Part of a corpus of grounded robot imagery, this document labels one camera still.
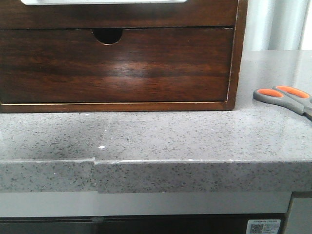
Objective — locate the grey orange handled scissors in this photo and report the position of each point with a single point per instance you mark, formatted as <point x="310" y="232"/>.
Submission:
<point x="288" y="97"/>

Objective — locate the dark wooden drawer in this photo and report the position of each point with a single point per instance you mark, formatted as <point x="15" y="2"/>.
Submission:
<point x="156" y="64"/>
<point x="16" y="15"/>

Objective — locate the dark wooden drawer cabinet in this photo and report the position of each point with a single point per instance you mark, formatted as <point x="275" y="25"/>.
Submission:
<point x="110" y="36"/>

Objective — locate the black under-counter appliance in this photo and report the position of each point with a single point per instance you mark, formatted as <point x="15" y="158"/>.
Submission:
<point x="135" y="224"/>

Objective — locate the white QR code sticker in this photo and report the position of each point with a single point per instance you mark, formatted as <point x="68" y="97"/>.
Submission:
<point x="263" y="226"/>

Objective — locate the white cabinet panel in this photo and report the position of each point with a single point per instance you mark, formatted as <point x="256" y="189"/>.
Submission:
<point x="299" y="216"/>

